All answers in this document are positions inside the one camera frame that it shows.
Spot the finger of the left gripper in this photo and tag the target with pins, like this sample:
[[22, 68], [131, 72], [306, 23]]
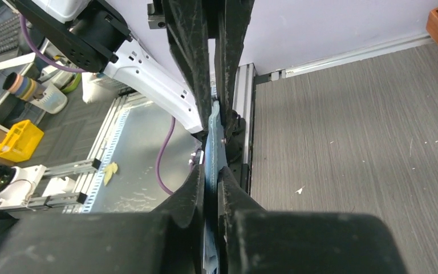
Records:
[[233, 20], [187, 33]]

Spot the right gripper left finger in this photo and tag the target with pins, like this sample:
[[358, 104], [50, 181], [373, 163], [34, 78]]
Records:
[[165, 240]]

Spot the blue leather card holder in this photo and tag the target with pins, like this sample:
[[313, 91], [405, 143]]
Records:
[[214, 161]]

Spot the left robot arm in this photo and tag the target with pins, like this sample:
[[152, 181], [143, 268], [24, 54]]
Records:
[[96, 37]]

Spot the yellow plastic crate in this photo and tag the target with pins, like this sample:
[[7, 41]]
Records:
[[21, 141]]

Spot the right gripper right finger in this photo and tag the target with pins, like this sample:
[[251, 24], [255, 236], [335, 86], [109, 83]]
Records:
[[255, 240]]

